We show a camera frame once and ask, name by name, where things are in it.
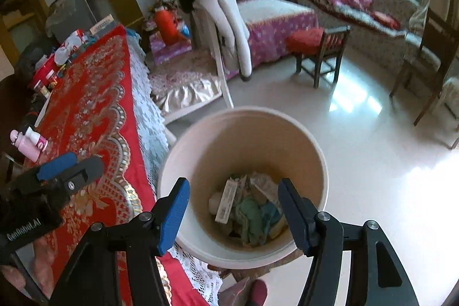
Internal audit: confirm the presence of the grey cabinet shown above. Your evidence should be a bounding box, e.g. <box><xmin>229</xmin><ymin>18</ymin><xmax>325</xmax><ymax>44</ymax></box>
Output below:
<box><xmin>46</xmin><ymin>0</ymin><xmax>99</xmax><ymax>41</ymax></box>

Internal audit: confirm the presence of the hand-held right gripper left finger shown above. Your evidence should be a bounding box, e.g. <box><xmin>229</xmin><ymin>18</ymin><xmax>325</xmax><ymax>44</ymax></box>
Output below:
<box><xmin>48</xmin><ymin>177</ymin><xmax>190</xmax><ymax>306</ymax></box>

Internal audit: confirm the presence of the dark wooden stool chair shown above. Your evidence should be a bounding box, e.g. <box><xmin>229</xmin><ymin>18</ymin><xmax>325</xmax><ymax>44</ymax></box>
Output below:
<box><xmin>287</xmin><ymin>26</ymin><xmax>351</xmax><ymax>89</ymax></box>

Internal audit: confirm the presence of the cream plastic bucket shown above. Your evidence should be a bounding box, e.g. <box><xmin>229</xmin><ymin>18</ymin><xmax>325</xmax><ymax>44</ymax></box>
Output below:
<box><xmin>158</xmin><ymin>106</ymin><xmax>328</xmax><ymax>269</ymax></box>

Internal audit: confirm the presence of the red floral tablecloth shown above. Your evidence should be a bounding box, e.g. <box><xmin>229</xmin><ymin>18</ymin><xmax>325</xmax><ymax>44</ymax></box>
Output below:
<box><xmin>22</xmin><ymin>24</ymin><xmax>219</xmax><ymax>306</ymax></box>

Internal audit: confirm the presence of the striped flat box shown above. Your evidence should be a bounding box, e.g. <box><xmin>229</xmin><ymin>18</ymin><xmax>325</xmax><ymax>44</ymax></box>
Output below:
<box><xmin>90</xmin><ymin>15</ymin><xmax>115</xmax><ymax>36</ymax></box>

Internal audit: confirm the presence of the white plastic chair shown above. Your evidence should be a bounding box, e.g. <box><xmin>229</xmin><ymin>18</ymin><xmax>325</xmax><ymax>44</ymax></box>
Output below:
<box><xmin>163</xmin><ymin>8</ymin><xmax>235</xmax><ymax>125</ymax></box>

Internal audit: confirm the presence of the white red-label medicine bottle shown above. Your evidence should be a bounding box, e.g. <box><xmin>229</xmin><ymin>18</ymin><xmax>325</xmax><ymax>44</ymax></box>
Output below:
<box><xmin>25</xmin><ymin>130</ymin><xmax>48</xmax><ymax>151</ymax></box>

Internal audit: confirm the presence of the cream curtain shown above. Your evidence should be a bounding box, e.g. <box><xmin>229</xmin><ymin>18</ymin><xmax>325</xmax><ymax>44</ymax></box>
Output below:
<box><xmin>409</xmin><ymin>0</ymin><xmax>434</xmax><ymax>38</ymax></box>

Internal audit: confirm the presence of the white lace table cover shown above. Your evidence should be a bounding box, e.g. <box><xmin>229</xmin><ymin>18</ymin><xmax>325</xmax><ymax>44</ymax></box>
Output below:
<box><xmin>127</xmin><ymin>30</ymin><xmax>223</xmax><ymax>306</ymax></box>

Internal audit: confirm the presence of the red thermos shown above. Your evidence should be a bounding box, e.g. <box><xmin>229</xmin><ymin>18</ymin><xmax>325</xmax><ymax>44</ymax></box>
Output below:
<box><xmin>154</xmin><ymin>8</ymin><xmax>180</xmax><ymax>45</ymax></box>

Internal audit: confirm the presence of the white printed leaflet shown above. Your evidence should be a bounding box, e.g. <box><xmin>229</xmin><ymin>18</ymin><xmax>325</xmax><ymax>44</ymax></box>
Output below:
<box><xmin>247</xmin><ymin>173</ymin><xmax>280</xmax><ymax>206</ymax></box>

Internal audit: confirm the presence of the brown wooden armchair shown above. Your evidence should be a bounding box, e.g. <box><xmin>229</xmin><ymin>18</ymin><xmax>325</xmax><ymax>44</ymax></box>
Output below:
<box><xmin>389</xmin><ymin>7</ymin><xmax>459</xmax><ymax>127</ymax></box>

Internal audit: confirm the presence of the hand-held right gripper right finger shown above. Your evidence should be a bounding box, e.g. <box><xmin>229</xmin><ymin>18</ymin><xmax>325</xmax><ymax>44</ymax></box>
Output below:
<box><xmin>278</xmin><ymin>178</ymin><xmax>418</xmax><ymax>306</ymax></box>

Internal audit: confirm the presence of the bed with purple sheet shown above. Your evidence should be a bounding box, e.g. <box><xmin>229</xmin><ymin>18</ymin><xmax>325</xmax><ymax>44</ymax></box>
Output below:
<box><xmin>237</xmin><ymin>0</ymin><xmax>320</xmax><ymax>72</ymax></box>

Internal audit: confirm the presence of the blue packet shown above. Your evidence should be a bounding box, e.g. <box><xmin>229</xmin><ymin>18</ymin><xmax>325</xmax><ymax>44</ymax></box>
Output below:
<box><xmin>260</xmin><ymin>204</ymin><xmax>285</xmax><ymax>226</ymax></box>

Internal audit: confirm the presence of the maroon slipper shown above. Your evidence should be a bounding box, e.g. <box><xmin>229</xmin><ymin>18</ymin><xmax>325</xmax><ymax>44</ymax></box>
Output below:
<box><xmin>247</xmin><ymin>279</ymin><xmax>269</xmax><ymax>306</ymax></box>

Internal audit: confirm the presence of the purple floral box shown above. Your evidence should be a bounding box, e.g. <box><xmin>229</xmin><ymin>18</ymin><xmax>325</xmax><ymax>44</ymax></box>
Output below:
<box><xmin>149</xmin><ymin>32</ymin><xmax>192</xmax><ymax>66</ymax></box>

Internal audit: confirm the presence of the pink bottle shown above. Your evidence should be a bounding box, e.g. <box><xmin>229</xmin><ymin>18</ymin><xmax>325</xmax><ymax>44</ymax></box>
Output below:
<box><xmin>10</xmin><ymin>130</ymin><xmax>39</xmax><ymax>163</ymax></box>

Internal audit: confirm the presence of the white tablet box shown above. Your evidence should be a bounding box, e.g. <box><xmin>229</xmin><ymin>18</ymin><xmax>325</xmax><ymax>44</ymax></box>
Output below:
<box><xmin>214</xmin><ymin>177</ymin><xmax>240</xmax><ymax>223</ymax></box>

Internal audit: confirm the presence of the red stool cushion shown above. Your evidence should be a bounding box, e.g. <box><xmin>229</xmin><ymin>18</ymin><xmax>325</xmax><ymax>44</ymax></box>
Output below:
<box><xmin>286</xmin><ymin>27</ymin><xmax>325</xmax><ymax>54</ymax></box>

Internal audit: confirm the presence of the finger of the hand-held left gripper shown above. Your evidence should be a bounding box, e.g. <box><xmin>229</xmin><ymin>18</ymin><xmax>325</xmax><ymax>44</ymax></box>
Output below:
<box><xmin>14</xmin><ymin>153</ymin><xmax>104</xmax><ymax>199</ymax></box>

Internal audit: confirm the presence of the floral seat cushion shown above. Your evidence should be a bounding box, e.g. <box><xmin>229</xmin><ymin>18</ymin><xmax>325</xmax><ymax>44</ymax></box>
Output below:
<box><xmin>149</xmin><ymin>48</ymin><xmax>223</xmax><ymax>116</ymax></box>

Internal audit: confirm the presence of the red carton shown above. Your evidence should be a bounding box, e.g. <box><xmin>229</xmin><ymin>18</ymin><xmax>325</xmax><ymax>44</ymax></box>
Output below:
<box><xmin>29</xmin><ymin>60</ymin><xmax>60</xmax><ymax>91</ymax></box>

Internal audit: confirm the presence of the green crumpled wrapper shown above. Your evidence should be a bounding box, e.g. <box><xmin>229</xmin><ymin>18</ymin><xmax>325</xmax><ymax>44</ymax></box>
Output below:
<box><xmin>235</xmin><ymin>198</ymin><xmax>268</xmax><ymax>245</ymax></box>

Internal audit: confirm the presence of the red sofa pillow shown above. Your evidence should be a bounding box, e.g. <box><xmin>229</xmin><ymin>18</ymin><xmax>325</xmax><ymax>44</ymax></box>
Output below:
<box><xmin>373</xmin><ymin>12</ymin><xmax>400</xmax><ymax>30</ymax></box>

